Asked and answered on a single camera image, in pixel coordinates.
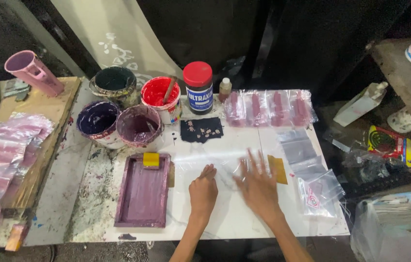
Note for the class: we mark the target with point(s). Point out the colourful printed packet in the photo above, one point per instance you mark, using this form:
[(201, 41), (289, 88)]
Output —
[(387, 143)]

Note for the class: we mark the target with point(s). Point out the clear plastic bag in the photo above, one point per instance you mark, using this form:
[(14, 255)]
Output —
[(223, 162)]

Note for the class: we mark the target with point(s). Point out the mauve paint bucket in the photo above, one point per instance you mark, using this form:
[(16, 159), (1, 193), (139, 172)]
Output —
[(139, 127)]

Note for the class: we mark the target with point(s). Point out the black paint bucket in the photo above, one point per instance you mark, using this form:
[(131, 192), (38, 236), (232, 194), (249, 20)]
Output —
[(115, 82)]

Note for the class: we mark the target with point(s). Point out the wooden shelf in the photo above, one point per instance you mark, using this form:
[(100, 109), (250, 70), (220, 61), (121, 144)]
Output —
[(409, 80)]

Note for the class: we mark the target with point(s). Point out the dark purple paint bucket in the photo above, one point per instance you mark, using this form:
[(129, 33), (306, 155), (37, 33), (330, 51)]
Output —
[(98, 122)]

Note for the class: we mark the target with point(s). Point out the pink plastic mug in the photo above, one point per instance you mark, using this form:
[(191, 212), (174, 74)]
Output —
[(34, 72)]

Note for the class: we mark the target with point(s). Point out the crumpled clear plastic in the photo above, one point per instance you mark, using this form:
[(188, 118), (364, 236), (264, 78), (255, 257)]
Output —
[(367, 165)]

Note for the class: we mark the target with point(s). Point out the purple screen printing frame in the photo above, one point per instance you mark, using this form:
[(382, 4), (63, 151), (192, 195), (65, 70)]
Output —
[(143, 193)]

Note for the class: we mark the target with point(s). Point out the stained white lid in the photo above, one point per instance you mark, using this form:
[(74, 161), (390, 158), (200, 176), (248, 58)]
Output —
[(402, 120)]

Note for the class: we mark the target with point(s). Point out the white plastic bottle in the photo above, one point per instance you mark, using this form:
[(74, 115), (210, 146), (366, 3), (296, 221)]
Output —
[(358, 105)]

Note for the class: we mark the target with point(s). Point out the dark jar with red lid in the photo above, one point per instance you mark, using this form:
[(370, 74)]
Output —
[(198, 91)]

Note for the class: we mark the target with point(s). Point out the stack of clear plastic bags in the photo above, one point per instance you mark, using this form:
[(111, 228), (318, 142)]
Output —
[(312, 174)]

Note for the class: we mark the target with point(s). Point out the white plastic bag with papers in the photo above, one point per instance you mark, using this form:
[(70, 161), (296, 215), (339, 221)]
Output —
[(391, 233)]

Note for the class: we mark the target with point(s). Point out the brown cardboard piece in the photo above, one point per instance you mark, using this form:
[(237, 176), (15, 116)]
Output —
[(278, 169)]

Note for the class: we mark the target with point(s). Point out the dark stained cloth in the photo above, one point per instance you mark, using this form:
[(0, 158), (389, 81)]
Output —
[(201, 130)]

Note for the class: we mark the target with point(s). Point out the person's left fingers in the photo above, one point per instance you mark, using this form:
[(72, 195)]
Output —
[(209, 171)]

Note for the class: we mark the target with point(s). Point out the row of pink printed bags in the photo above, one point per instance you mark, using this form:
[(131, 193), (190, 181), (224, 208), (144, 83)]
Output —
[(269, 109)]

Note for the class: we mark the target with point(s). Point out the red paint bucket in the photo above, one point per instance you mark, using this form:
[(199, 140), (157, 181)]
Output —
[(156, 100)]

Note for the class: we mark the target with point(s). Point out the yellow squeegee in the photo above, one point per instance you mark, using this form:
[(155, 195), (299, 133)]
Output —
[(151, 159)]

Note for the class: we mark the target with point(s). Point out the pile of pink printed bags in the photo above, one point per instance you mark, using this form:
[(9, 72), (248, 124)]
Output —
[(3, 160)]

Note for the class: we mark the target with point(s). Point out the white translucent film sheet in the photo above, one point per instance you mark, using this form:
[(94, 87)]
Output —
[(114, 36)]

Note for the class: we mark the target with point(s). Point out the person's left hand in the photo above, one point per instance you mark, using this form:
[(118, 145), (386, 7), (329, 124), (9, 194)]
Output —
[(203, 193)]

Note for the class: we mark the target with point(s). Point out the wooden stirring stick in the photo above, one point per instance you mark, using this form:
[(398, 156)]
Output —
[(169, 91)]

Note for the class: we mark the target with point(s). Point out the small brown bottle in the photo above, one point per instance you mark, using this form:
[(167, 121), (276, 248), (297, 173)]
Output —
[(225, 91)]

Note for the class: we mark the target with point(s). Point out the person's right hand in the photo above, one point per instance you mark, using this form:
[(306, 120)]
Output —
[(260, 189)]

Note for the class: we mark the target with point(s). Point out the thin brown card strip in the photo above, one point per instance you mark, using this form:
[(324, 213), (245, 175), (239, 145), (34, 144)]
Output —
[(171, 174)]

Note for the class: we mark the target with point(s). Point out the grey metal scraps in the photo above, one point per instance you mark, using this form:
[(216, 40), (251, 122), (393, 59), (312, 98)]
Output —
[(15, 89)]

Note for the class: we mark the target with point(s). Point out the wooden board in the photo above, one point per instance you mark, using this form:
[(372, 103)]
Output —
[(52, 105)]

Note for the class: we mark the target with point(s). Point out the small wooden block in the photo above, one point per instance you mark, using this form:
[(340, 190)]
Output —
[(16, 237)]

